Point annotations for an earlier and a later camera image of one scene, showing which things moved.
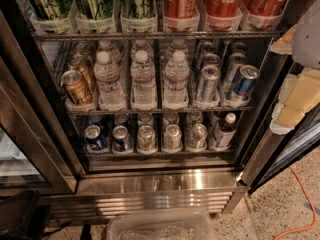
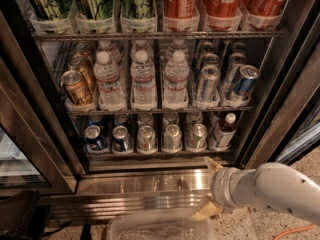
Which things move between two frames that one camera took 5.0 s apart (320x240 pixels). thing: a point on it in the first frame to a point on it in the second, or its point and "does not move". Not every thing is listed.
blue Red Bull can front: [244, 82] does not move
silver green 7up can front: [172, 142] does not move
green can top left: [51, 1] does not move
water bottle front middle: [143, 88] does not move
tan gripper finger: [285, 44] to [207, 210]
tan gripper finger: [299, 92] to [214, 166]
